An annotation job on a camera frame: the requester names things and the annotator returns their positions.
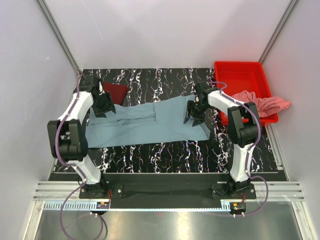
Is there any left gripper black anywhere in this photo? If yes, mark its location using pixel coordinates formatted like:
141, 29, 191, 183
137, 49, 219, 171
92, 91, 116, 118

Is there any folded dark red t-shirt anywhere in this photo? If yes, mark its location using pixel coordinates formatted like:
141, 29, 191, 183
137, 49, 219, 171
103, 82, 129, 105

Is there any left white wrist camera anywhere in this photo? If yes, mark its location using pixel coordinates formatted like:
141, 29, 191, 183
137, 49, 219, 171
98, 82, 105, 95

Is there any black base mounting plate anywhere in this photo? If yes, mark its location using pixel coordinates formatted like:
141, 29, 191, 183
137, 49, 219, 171
77, 172, 257, 201

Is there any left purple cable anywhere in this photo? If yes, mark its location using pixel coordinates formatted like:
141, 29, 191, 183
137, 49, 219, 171
55, 69, 108, 240

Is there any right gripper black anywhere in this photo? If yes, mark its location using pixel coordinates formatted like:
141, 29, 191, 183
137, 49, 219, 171
183, 100, 209, 127

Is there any aluminium corner post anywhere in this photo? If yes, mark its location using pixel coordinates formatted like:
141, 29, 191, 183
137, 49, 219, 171
258, 0, 300, 65
35, 0, 80, 74

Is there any aluminium frame rail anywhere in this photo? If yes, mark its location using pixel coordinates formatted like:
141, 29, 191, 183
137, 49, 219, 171
33, 181, 305, 202

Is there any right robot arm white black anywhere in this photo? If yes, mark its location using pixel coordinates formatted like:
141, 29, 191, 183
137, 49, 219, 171
183, 82, 262, 199

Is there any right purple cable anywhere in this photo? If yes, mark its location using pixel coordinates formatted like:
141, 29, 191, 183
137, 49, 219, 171
202, 81, 270, 217

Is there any left aluminium corner post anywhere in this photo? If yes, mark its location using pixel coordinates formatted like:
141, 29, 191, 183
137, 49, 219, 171
35, 0, 80, 74

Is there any pink t-shirt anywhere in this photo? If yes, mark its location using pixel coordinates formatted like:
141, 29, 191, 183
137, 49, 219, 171
232, 90, 291, 118

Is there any red plastic bin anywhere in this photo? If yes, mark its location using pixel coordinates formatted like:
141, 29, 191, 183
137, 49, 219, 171
213, 61, 280, 126

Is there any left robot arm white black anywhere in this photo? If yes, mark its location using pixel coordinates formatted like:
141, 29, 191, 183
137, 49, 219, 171
47, 75, 116, 198

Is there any blue-grey t-shirt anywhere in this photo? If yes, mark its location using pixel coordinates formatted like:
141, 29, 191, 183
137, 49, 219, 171
85, 95, 210, 148

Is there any right aluminium corner post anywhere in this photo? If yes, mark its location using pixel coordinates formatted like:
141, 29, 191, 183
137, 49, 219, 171
258, 0, 300, 65

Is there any purple cable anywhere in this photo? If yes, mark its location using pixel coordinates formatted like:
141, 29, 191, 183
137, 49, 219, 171
55, 69, 108, 240
202, 81, 270, 217

